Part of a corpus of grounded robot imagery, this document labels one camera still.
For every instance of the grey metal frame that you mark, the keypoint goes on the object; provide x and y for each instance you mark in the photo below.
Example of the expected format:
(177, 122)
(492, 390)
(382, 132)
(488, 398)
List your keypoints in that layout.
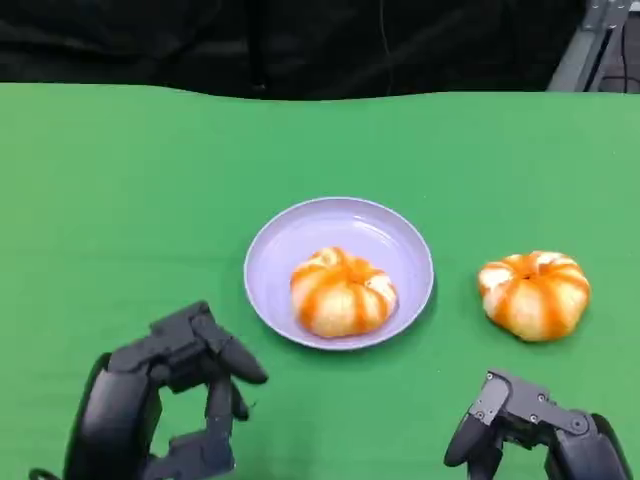
(592, 45)

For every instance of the green cloth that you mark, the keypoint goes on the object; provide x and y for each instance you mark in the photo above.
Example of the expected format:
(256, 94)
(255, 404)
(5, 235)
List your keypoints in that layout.
(320, 165)

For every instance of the orange and white bread roll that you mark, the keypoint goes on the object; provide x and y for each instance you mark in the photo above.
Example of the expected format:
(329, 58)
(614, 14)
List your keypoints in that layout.
(534, 296)
(343, 292)

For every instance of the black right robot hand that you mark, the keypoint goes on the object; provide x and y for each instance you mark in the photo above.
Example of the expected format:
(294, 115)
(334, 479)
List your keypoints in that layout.
(560, 430)

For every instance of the lilac plate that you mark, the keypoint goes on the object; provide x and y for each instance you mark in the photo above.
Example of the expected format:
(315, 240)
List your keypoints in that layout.
(280, 260)

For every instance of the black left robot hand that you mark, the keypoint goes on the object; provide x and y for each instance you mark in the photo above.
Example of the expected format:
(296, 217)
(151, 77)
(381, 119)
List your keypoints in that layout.
(145, 400)

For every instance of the black backdrop cloth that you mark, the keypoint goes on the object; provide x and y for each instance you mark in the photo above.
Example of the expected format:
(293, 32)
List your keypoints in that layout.
(280, 45)

